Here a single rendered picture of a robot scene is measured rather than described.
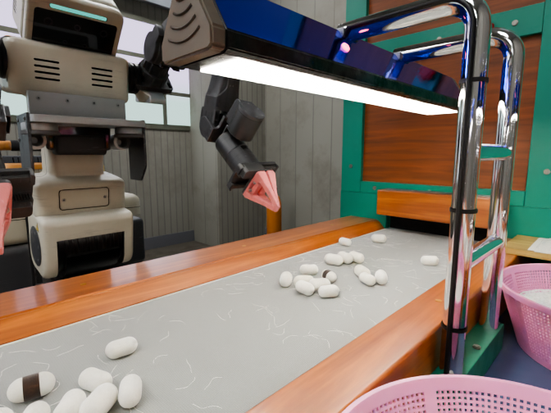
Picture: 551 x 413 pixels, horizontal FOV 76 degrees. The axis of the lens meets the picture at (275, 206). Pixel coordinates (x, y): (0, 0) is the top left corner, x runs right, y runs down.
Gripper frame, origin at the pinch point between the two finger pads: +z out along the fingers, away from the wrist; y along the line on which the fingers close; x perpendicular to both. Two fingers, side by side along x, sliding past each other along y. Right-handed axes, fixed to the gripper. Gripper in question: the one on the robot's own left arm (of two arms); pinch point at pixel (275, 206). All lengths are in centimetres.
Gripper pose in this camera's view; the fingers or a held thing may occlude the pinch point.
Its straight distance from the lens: 68.5
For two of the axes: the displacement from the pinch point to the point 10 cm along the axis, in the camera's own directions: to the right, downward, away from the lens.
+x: -4.7, 6.7, 5.7
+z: 5.4, 7.3, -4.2
